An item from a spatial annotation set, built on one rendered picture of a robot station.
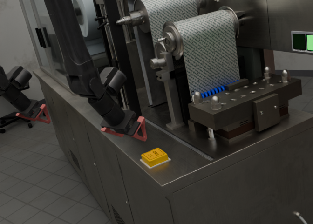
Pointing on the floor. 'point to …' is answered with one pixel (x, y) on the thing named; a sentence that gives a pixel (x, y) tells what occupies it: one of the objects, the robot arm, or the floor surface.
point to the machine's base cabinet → (257, 209)
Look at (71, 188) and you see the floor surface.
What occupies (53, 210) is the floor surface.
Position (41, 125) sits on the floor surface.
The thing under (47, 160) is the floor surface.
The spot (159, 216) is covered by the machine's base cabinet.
